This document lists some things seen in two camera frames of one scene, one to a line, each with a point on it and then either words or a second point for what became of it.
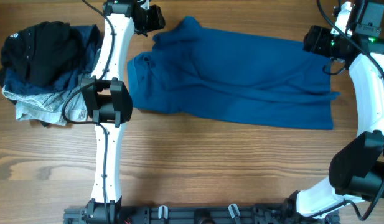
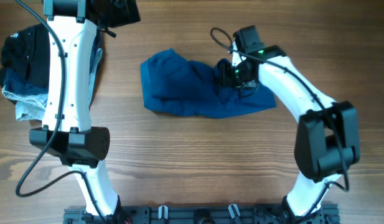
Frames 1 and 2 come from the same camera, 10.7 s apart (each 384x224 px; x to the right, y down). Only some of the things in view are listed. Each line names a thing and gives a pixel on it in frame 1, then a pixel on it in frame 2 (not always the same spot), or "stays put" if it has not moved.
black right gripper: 315,40 to 224,76
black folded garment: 48,53 stays put
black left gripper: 157,19 to 127,13
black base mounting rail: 154,214 stays put
